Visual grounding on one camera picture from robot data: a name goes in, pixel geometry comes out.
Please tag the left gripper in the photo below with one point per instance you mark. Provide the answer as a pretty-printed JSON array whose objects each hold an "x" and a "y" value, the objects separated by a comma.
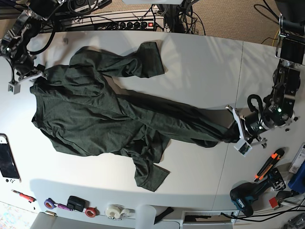
[{"x": 250, "y": 127}]

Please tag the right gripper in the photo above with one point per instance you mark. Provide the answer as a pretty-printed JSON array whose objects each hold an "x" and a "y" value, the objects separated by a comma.
[{"x": 23, "y": 72}]

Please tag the dark green t-shirt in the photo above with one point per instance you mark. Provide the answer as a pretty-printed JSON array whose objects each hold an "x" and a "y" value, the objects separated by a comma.
[{"x": 80, "y": 113}]

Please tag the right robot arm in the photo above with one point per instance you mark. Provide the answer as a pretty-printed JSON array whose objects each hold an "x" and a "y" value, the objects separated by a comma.
[{"x": 13, "y": 46}]

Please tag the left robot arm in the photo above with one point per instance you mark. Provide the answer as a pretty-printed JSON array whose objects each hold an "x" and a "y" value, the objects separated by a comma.
[{"x": 276, "y": 109}]

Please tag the orange black utility knife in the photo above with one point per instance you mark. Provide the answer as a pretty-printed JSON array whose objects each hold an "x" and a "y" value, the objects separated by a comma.
[{"x": 270, "y": 162}]

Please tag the teal black power drill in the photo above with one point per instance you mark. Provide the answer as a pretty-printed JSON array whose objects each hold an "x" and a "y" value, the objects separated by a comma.
[{"x": 244, "y": 195}]

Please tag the blue box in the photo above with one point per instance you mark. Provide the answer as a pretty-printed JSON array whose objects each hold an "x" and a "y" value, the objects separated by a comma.
[{"x": 297, "y": 182}]

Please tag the red square tag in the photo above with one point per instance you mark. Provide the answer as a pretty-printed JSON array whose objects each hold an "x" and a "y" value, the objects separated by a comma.
[{"x": 274, "y": 202}]

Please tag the white handheld game console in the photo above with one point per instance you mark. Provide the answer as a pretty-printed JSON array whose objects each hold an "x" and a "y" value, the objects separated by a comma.
[{"x": 8, "y": 168}]

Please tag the black power strip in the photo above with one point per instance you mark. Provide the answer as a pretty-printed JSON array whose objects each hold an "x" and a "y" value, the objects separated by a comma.
[{"x": 116, "y": 26}]

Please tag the red screwdriver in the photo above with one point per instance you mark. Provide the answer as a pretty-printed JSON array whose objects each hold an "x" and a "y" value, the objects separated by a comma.
[{"x": 28, "y": 198}]

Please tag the purple tape roll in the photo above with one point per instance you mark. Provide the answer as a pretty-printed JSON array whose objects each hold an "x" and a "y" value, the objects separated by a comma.
[{"x": 49, "y": 203}]

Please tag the red tape roll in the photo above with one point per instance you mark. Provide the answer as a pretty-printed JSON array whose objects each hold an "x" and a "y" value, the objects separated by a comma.
[{"x": 91, "y": 212}]

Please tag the white tape dispenser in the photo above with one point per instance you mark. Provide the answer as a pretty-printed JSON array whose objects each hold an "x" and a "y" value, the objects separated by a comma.
[{"x": 118, "y": 212}]

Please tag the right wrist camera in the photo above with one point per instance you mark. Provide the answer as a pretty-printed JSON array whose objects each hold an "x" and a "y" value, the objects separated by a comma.
[{"x": 14, "y": 87}]

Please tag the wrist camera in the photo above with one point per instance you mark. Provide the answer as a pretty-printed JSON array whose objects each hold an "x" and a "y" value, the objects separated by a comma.
[
  {"x": 14, "y": 87},
  {"x": 243, "y": 147}
]

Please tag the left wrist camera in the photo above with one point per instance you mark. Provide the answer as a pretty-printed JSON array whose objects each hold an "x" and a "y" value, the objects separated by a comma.
[{"x": 243, "y": 147}]

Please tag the black action camera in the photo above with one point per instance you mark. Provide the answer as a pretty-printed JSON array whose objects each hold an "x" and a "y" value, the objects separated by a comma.
[{"x": 76, "y": 203}]

